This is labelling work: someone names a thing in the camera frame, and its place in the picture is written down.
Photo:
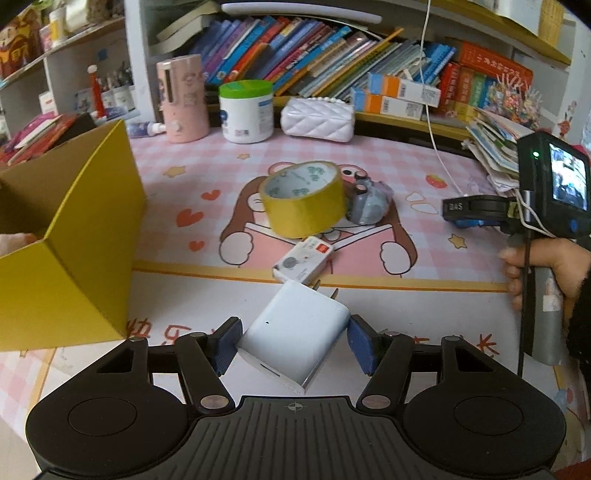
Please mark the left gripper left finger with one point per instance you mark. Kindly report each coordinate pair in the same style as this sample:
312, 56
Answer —
202, 360

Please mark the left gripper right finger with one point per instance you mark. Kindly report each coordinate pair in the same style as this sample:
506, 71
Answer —
386, 359

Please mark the white power adapter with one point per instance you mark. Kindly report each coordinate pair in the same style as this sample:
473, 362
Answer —
294, 334

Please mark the white staples box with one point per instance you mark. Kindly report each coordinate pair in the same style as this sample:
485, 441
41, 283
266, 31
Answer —
304, 262

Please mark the grey toy car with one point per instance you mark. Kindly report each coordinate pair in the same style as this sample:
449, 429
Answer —
370, 200

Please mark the yellow tape roll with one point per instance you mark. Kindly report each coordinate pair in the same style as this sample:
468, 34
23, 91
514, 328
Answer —
304, 199

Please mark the yellow cardboard box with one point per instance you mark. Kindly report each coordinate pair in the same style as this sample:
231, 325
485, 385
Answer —
84, 201

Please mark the large pink plush toy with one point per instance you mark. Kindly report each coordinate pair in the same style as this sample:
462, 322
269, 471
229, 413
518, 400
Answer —
13, 242

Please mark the person right hand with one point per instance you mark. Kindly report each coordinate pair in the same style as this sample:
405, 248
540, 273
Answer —
569, 262

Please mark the stack of papers and magazines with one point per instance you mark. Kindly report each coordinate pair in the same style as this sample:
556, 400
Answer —
493, 142

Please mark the pink printed desk mat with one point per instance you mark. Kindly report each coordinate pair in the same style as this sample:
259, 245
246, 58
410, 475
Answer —
143, 238

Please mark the red boxed book set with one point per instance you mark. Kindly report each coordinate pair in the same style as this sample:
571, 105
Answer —
476, 77

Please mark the wooden bookshelf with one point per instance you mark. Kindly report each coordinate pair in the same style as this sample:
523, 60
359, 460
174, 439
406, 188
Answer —
528, 32

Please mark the orange white boxes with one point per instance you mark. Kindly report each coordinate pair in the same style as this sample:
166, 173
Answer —
394, 96

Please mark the small spray bottle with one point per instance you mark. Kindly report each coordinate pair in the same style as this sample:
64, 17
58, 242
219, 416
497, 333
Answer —
144, 129

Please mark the white quilted purse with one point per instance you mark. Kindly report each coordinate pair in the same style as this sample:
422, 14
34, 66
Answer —
323, 119

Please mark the white jar green lid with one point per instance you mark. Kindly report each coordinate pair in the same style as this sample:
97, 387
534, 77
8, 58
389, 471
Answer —
246, 111

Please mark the red paper pile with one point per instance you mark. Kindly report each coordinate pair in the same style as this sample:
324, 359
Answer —
42, 133

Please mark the pink cylindrical humidifier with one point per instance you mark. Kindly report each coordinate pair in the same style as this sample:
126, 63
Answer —
184, 99

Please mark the white pen holder cups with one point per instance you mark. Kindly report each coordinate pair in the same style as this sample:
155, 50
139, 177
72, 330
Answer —
111, 95

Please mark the row of colourful books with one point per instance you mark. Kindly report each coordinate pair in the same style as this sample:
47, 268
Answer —
310, 57

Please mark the white cubby shelf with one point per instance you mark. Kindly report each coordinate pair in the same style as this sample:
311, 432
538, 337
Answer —
62, 71

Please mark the fortune god figure box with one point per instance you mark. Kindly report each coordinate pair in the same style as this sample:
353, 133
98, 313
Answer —
20, 41

